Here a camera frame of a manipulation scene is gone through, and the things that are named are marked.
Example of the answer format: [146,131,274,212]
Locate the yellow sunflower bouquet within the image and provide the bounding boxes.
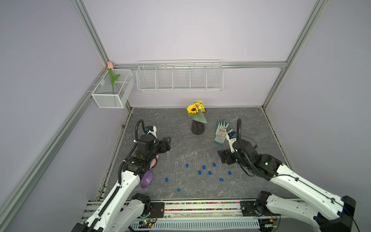
[186,100,207,124]

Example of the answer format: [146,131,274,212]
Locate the white mesh wall basket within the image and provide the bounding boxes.
[91,69,134,109]

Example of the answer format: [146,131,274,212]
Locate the purple scoop pink handle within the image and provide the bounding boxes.
[140,155,159,189]

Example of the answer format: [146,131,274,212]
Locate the green white work glove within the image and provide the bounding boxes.
[214,120,233,145]

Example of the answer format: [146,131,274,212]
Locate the green circuit board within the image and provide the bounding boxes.
[138,220,153,229]

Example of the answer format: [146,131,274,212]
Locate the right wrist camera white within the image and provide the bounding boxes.
[226,131,237,153]

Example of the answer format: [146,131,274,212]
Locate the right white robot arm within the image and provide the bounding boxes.
[215,119,356,232]

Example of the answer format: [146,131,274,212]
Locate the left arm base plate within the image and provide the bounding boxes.
[139,202,165,219]

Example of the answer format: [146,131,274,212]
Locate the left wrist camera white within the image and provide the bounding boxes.
[145,126,157,138]

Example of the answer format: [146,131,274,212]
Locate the pink artificial tulip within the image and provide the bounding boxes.
[107,61,120,94]

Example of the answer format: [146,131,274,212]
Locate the clear test tube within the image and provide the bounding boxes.
[206,153,213,170]

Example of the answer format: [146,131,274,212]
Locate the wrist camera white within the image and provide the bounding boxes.
[145,126,157,138]
[226,131,237,153]

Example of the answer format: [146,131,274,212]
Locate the dark glass flower vase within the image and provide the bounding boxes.
[191,120,205,135]

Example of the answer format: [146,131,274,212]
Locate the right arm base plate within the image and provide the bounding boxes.
[240,201,280,217]

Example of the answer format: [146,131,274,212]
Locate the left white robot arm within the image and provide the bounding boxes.
[72,119,171,232]

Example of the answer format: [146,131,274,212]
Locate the white wire wall shelf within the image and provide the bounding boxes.
[136,61,224,91]

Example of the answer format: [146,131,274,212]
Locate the white vented cable duct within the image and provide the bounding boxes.
[131,219,260,232]

